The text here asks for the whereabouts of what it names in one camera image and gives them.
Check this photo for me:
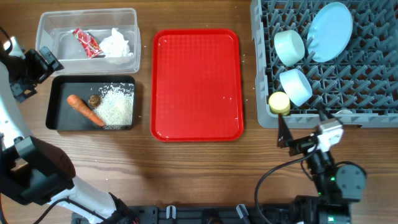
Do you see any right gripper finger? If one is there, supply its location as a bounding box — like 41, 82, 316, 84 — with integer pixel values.
317, 104, 331, 121
277, 114, 294, 148

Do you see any white plastic spoon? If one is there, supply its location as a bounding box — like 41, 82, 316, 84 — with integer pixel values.
336, 110, 353, 114

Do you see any clear plastic bin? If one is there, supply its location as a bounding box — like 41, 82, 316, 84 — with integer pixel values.
35, 8, 141, 75

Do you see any right black cable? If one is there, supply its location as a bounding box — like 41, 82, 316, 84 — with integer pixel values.
254, 149, 318, 224

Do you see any red snack wrapper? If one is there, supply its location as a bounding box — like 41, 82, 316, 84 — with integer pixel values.
73, 28, 102, 58

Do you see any red serving tray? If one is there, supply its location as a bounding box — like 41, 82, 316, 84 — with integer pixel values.
150, 29, 244, 142

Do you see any grey dishwasher rack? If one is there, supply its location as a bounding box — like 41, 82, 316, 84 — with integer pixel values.
250, 0, 397, 128

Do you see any white rice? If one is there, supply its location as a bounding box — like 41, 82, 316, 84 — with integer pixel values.
94, 83, 134, 129

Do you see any green bowl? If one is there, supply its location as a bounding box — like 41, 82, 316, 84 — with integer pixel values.
274, 30, 305, 67

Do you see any white napkin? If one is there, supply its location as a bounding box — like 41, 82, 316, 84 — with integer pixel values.
99, 28, 133, 57

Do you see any black waste tray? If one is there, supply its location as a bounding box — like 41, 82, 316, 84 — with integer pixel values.
45, 75, 135, 131

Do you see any light blue plate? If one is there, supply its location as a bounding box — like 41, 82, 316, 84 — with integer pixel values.
307, 2, 353, 63

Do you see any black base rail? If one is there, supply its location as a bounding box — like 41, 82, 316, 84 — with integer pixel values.
71, 203, 348, 224

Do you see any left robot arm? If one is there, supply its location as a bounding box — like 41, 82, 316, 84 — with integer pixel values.
1, 37, 134, 223

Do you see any yellow cup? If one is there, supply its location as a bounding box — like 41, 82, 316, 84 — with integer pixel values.
268, 91, 290, 116

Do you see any orange carrot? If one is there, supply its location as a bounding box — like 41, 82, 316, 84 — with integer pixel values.
67, 95, 105, 127

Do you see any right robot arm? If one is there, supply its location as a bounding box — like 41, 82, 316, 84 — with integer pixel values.
277, 105, 367, 223

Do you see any light blue bowl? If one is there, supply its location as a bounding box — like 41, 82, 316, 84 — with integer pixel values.
279, 68, 312, 106

